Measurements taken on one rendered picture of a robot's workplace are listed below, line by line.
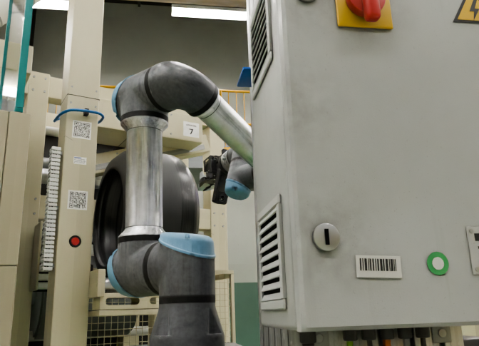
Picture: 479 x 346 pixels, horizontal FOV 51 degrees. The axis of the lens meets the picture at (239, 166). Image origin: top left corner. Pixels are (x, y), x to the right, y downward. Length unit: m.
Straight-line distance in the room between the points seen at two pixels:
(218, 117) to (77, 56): 1.14
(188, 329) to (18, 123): 0.66
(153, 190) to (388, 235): 0.72
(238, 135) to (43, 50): 11.72
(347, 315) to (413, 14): 0.36
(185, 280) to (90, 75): 1.38
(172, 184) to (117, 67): 10.54
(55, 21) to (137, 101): 12.03
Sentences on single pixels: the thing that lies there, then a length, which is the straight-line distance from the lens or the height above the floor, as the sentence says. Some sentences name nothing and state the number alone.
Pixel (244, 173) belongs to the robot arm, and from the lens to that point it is 1.42.
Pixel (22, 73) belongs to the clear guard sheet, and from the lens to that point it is 1.39.
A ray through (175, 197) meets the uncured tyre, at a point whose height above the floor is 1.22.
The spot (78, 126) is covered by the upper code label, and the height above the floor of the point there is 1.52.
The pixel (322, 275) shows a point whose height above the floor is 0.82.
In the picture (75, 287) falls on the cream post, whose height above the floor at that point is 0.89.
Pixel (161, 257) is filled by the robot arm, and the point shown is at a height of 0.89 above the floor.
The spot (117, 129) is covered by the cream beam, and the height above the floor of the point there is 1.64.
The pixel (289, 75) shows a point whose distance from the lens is 0.57.
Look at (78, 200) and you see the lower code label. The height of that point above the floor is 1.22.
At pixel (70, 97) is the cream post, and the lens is 2.17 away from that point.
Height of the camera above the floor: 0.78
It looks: 16 degrees up
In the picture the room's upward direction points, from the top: 2 degrees counter-clockwise
